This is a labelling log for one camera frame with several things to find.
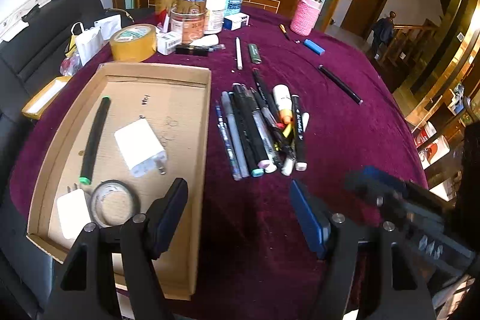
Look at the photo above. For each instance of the black office chair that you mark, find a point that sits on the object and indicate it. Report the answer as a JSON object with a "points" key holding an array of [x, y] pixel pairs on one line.
{"points": [[37, 42]]}

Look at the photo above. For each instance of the blue eraser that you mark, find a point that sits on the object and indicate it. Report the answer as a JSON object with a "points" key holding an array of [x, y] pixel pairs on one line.
{"points": [[314, 47]]}

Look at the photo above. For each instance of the glass jar orange label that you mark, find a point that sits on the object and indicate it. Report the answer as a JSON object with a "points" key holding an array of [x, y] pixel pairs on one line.
{"points": [[187, 27]]}

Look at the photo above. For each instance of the slim white pen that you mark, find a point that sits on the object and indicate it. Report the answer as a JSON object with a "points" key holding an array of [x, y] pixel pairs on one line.
{"points": [[239, 55]]}

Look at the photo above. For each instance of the shallow cardboard box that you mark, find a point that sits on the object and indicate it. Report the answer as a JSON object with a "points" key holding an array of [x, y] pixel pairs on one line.
{"points": [[168, 117]]}

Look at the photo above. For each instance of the black rectangular case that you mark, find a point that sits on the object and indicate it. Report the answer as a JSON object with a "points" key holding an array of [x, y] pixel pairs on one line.
{"points": [[193, 50]]}

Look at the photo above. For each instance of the wooden door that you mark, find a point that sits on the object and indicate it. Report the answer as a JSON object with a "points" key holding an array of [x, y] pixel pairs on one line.
{"points": [[365, 1]]}

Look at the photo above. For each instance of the white paper bag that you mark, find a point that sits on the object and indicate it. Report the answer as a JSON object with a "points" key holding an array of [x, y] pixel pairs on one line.
{"points": [[88, 42]]}

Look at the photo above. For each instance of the pile of pens and markers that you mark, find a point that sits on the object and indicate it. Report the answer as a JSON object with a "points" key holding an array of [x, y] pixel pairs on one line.
{"points": [[243, 128]]}

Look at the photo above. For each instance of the white plastic bottle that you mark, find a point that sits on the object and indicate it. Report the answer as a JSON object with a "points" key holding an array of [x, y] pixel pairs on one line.
{"points": [[215, 14]]}

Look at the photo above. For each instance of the white flat package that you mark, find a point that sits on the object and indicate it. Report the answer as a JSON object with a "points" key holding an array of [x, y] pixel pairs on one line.
{"points": [[108, 25]]}

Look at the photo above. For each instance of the white glue bottle orange cap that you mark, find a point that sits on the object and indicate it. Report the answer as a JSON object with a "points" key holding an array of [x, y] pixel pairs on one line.
{"points": [[282, 98]]}

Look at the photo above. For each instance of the yellow packing tape roll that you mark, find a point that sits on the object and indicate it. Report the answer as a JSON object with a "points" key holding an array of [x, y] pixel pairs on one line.
{"points": [[133, 42]]}

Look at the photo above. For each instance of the black tape roll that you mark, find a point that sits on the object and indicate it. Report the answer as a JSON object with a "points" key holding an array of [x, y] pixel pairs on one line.
{"points": [[98, 192]]}

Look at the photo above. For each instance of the small white and blue box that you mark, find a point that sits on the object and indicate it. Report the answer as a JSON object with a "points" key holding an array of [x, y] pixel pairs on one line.
{"points": [[236, 21]]}

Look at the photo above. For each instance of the white square charger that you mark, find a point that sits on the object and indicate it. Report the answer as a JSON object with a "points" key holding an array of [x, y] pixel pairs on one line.
{"points": [[73, 215]]}

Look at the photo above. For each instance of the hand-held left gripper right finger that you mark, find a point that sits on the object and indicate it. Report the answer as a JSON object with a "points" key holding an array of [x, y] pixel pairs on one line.
{"points": [[307, 218]]}

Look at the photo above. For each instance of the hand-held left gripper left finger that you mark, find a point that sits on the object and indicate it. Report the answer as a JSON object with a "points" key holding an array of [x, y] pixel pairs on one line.
{"points": [[170, 218]]}

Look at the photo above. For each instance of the black marker green caps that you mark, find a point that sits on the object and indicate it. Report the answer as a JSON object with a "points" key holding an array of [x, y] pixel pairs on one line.
{"points": [[95, 140]]}

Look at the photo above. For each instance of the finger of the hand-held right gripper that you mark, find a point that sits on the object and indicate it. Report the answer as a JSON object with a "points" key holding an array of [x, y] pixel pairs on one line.
{"points": [[375, 183]]}

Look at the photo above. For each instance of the white and red mug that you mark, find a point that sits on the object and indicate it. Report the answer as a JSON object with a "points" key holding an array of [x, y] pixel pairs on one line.
{"points": [[437, 150], [426, 134]]}

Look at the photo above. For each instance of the maroon velvet tablecloth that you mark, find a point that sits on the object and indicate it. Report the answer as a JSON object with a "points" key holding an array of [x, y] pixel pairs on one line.
{"points": [[337, 132]]}

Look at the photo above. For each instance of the white oval case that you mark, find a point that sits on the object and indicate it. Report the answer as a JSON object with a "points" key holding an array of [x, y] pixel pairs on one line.
{"points": [[204, 40]]}

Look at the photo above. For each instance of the clear plastic bag red contents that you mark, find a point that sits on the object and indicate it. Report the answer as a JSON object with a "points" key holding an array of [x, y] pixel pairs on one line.
{"points": [[71, 66]]}

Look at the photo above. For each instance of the jar with pink knitted cover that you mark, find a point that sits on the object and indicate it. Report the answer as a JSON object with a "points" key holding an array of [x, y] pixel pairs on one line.
{"points": [[305, 16]]}

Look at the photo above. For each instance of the dark green lighter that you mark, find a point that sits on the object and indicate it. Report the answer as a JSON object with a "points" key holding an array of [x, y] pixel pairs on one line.
{"points": [[254, 53]]}

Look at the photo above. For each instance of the slim black pen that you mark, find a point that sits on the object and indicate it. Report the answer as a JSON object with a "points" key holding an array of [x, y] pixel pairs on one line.
{"points": [[340, 84]]}

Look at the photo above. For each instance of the white plug charger adapter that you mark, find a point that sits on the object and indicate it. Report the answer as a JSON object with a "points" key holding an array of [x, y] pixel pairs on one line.
{"points": [[138, 147]]}

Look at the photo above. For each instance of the yellow rimmed flat box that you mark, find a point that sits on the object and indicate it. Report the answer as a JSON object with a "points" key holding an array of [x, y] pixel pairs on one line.
{"points": [[45, 98]]}

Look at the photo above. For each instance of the wooden stair railing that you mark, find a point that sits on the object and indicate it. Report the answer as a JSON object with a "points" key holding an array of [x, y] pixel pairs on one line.
{"points": [[408, 42]]}

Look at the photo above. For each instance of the yellow carton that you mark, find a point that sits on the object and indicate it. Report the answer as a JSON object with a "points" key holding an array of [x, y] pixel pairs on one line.
{"points": [[163, 7]]}

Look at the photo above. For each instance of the yellow and black pen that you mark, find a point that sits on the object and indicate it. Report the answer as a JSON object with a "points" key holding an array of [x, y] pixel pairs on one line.
{"points": [[284, 31]]}

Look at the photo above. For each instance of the small white barcode box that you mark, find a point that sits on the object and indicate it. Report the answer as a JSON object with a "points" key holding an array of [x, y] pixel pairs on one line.
{"points": [[168, 42]]}

